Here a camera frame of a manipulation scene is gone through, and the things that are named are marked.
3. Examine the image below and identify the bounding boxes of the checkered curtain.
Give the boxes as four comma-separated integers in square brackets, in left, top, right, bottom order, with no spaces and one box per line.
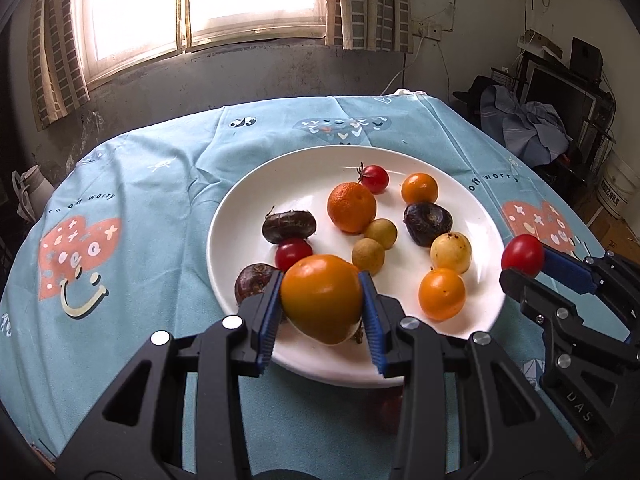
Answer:
[326,0,412,53]
[27,0,89,131]

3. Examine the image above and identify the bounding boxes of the dark water chestnut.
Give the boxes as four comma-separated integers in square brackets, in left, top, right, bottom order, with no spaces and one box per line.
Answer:
[404,202,454,247]
[262,210,317,245]
[234,262,277,306]

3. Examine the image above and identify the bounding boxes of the left checkered curtain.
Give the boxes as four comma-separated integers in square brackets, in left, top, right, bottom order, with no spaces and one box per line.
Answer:
[27,0,89,131]

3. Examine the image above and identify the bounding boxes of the red cherry tomato with stem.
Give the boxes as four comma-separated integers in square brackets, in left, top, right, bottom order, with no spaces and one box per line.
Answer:
[357,162,390,195]

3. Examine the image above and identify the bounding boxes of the right checkered curtain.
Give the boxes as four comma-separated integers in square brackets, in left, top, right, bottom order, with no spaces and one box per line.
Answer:
[326,0,412,53]

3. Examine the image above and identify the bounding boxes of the small round orange kumquat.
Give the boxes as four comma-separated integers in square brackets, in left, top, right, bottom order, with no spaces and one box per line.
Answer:
[400,172,439,205]

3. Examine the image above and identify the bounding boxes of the yellow loquat fruit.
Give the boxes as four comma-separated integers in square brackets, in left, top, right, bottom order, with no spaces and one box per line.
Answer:
[430,232,472,274]

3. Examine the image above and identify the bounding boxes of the pile of blue-grey clothes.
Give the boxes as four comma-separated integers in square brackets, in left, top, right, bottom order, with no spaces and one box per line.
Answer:
[452,76,570,168]

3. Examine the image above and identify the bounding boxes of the black monitor screen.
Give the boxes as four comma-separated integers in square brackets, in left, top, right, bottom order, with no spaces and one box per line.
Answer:
[515,47,616,165]

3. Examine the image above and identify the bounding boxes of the window with bright light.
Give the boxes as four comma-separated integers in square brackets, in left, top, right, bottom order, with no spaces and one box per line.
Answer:
[73,0,326,88]

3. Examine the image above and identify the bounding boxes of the wall power socket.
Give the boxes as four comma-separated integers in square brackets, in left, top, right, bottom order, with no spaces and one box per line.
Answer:
[411,21,442,41]

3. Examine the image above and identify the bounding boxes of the dark red plum tomato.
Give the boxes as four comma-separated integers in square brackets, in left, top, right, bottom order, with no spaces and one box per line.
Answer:
[371,389,402,434]

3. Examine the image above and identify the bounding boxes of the small tan longan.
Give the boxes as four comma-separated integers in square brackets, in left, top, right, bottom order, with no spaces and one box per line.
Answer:
[352,238,385,275]

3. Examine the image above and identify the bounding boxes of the white plastic bucket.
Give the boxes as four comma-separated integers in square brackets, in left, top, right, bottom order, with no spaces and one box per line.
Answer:
[597,150,639,219]

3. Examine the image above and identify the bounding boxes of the white oval plate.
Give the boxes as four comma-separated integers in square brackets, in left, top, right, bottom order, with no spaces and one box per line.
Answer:
[206,145,508,390]

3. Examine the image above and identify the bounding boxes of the light blue patterned tablecloth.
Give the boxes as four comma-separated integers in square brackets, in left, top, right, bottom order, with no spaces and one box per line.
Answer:
[1,92,603,460]

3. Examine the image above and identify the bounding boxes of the white ceramic jug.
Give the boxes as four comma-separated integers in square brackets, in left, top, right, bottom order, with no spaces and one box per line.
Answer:
[11,165,54,223]

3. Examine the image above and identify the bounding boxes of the small orange tomato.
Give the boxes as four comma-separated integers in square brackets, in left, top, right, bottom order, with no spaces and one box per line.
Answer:
[419,268,466,322]

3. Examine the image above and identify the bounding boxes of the yellow-green large tomato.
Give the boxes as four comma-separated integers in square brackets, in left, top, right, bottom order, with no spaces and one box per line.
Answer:
[280,255,363,346]

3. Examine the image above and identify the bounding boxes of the smooth orange tomato with stem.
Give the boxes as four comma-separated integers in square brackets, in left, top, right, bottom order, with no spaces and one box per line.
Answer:
[352,323,363,344]

